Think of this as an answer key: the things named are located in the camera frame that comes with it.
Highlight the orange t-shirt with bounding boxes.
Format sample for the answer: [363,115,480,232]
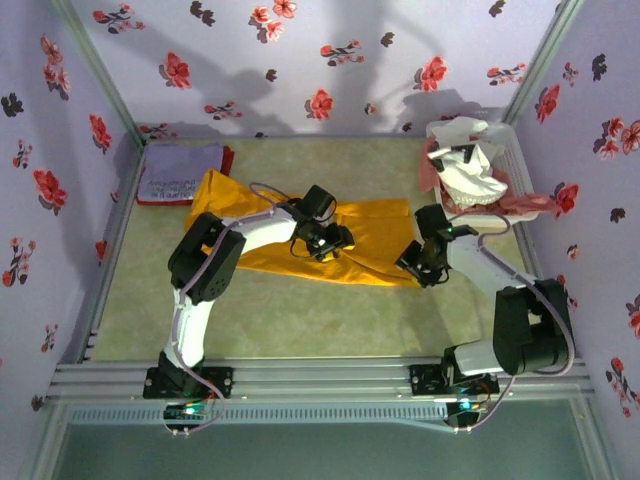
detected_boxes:
[185,168,426,289]

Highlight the white crumpled t-shirt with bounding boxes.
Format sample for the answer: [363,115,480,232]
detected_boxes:
[424,117,510,211]

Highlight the pink crumpled t-shirt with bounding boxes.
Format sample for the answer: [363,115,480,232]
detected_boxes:
[418,142,564,221]

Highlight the folded purple and red clothes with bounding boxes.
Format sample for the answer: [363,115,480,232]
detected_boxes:
[135,144,235,207]

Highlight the white plastic laundry basket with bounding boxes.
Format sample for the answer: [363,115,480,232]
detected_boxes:
[424,122,542,231]

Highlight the controller board with green light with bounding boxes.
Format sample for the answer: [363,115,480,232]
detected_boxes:
[164,402,211,426]
[447,397,489,431]

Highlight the aluminium cross rail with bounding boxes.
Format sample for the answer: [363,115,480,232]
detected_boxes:
[47,357,596,401]

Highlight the grey slotted cable duct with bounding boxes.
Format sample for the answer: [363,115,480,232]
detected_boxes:
[67,402,451,426]

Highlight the grey aluminium frame post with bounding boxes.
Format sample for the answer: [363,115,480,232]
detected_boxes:
[499,0,586,129]
[47,0,146,149]

